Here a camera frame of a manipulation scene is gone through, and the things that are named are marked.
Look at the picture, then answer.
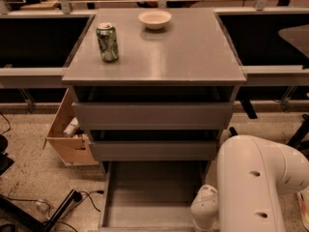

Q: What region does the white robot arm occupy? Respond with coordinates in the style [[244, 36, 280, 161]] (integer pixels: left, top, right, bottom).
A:
[[191, 135, 309, 232]]

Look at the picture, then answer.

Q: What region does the wooden box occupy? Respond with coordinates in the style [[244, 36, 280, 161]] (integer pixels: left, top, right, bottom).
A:
[[46, 91, 98, 165]]

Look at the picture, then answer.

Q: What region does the green soda can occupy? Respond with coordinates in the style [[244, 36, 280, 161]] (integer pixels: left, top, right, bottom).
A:
[[96, 23, 119, 62]]

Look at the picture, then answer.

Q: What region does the white bowl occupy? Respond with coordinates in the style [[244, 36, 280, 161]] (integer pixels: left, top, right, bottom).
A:
[[138, 10, 172, 30]]

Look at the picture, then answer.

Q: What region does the black floor cable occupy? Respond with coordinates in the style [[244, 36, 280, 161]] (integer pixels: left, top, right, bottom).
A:
[[57, 189, 105, 232]]

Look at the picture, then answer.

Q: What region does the grey drawer cabinet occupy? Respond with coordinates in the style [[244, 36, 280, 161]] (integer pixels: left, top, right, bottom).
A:
[[63, 8, 246, 163]]

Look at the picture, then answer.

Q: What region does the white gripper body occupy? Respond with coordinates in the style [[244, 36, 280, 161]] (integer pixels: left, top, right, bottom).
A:
[[190, 185, 218, 232]]

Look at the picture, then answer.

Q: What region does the grey drawer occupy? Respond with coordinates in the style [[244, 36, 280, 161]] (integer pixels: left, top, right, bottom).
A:
[[89, 161, 205, 232], [90, 141, 217, 161], [72, 102, 232, 130]]

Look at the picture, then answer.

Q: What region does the grey middle drawer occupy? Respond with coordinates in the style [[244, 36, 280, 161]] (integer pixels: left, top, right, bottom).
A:
[[90, 141, 217, 161]]

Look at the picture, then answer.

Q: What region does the grey top drawer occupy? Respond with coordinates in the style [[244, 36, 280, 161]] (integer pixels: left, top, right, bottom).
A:
[[72, 102, 232, 130]]

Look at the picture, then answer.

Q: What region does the black stand leg bar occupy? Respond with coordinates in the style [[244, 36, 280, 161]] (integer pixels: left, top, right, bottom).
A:
[[229, 127, 239, 136]]

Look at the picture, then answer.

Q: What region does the grey bottom drawer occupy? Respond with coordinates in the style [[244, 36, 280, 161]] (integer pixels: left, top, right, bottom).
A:
[[89, 161, 205, 232]]

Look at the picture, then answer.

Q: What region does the white bottle in box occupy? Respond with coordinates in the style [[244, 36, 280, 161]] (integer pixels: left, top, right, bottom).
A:
[[63, 117, 79, 137]]

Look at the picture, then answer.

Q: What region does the white orange sneaker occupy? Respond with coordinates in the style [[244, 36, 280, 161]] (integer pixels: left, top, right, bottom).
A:
[[296, 190, 309, 230]]

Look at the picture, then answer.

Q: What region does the black floor stand left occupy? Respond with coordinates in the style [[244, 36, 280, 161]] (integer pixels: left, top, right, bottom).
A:
[[0, 189, 82, 232]]

